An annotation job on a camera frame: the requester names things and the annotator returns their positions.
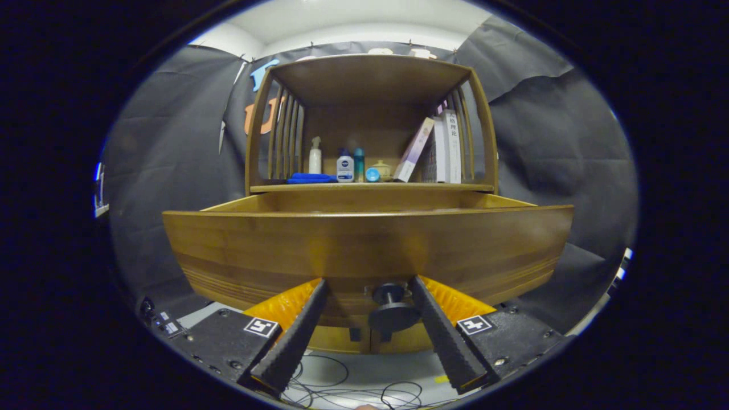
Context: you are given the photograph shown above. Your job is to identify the tangled black floor cables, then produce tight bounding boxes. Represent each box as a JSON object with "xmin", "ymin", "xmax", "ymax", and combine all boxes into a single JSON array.
[{"xmin": 282, "ymin": 352, "xmax": 425, "ymax": 409}]

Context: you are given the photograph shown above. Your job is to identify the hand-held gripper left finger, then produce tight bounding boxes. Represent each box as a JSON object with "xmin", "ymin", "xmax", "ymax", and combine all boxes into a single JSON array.
[{"xmin": 170, "ymin": 277, "xmax": 330, "ymax": 395}]

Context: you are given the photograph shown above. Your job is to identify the wooden cabinet door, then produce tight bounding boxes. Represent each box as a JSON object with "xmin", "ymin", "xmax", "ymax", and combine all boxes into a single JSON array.
[
  {"xmin": 370, "ymin": 327, "xmax": 436, "ymax": 354},
  {"xmin": 308, "ymin": 325, "xmax": 371, "ymax": 355}
]

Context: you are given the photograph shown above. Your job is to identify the black power strip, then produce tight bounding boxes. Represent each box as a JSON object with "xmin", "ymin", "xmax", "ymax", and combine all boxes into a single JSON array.
[{"xmin": 140, "ymin": 296, "xmax": 189, "ymax": 341}]

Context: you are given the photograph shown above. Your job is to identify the blue folded cloth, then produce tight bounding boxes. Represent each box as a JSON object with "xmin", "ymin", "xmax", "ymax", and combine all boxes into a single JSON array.
[{"xmin": 286, "ymin": 173, "xmax": 338, "ymax": 185}]

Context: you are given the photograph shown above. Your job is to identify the wooden countertop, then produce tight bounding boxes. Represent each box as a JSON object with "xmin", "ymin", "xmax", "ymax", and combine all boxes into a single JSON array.
[{"xmin": 249, "ymin": 181, "xmax": 495, "ymax": 194}]

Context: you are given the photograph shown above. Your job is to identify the white book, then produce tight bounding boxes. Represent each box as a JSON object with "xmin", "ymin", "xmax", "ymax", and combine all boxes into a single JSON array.
[{"xmin": 441, "ymin": 109, "xmax": 463, "ymax": 184}]

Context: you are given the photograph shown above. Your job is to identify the black drawer knob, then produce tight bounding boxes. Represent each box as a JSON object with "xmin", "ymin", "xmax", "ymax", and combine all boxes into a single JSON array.
[{"xmin": 367, "ymin": 283, "xmax": 422, "ymax": 334}]

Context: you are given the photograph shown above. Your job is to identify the white lotion bottle blue cap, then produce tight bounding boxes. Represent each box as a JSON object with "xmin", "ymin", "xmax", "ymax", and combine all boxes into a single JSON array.
[{"xmin": 336, "ymin": 148, "xmax": 355, "ymax": 183}]

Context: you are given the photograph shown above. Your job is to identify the wooden cabinet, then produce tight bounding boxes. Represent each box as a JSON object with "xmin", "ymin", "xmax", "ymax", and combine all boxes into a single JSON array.
[{"xmin": 245, "ymin": 53, "xmax": 500, "ymax": 355}]

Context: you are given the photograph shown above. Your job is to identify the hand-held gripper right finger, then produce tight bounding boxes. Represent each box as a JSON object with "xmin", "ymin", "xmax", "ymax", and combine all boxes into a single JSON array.
[{"xmin": 408, "ymin": 275, "xmax": 566, "ymax": 395}]

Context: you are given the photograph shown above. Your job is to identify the patterned cover book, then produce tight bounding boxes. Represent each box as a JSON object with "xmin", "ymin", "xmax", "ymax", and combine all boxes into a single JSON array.
[{"xmin": 424, "ymin": 117, "xmax": 448, "ymax": 183}]

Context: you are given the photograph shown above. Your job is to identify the purple cover book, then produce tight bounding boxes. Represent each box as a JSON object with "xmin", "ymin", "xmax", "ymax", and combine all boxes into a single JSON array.
[{"xmin": 393, "ymin": 117, "xmax": 435, "ymax": 183}]

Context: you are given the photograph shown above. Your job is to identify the wooden drawer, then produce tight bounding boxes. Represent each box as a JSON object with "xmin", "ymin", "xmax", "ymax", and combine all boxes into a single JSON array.
[{"xmin": 162, "ymin": 191, "xmax": 575, "ymax": 331}]

